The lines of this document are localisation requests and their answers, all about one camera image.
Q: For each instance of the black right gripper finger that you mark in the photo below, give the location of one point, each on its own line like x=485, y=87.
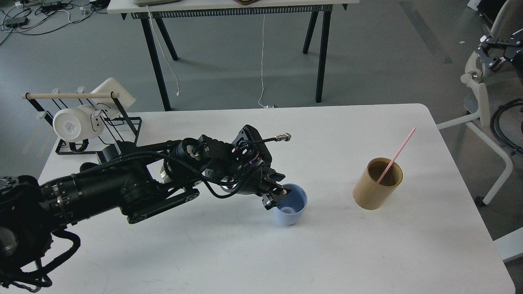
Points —
x=511, y=51

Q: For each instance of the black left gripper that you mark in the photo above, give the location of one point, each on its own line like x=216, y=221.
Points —
x=229, y=165

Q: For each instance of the blue plastic cup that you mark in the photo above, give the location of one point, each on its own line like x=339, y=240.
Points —
x=292, y=207

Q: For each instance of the pink chopstick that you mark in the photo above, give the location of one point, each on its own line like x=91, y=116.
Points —
x=396, y=155

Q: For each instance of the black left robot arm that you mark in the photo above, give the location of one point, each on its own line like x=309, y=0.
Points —
x=141, y=181

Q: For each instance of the bamboo wooden cup holder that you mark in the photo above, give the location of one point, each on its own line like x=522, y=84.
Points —
x=371, y=191

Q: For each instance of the grey office chair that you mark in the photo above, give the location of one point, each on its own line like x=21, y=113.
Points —
x=507, y=21

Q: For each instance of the white mug on rack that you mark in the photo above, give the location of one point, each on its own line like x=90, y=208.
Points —
x=77, y=123

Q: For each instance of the white table with black legs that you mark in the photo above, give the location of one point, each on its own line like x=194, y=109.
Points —
x=151, y=14

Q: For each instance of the black wire dish rack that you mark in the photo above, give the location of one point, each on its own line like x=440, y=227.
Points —
x=47, y=106

